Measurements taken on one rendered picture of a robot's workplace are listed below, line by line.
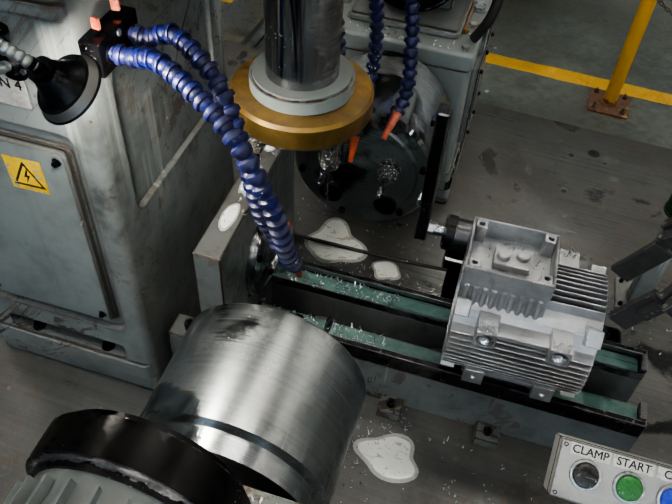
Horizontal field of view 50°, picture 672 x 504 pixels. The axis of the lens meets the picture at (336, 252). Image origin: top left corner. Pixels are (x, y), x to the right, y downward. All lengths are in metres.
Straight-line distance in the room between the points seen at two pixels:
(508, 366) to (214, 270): 0.43
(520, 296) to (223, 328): 0.40
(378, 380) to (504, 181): 0.64
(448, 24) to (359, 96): 0.52
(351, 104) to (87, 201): 0.35
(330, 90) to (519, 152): 0.93
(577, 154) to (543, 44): 2.04
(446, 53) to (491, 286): 0.51
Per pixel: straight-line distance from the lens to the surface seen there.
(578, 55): 3.77
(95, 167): 0.90
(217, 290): 1.02
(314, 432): 0.84
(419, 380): 1.17
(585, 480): 0.94
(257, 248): 1.08
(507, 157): 1.72
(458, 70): 1.37
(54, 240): 1.04
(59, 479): 0.59
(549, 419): 1.19
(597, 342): 1.04
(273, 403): 0.82
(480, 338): 1.02
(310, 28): 0.83
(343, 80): 0.90
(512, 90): 3.41
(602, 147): 1.83
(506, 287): 1.00
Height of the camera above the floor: 1.86
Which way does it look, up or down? 47 degrees down
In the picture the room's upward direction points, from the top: 4 degrees clockwise
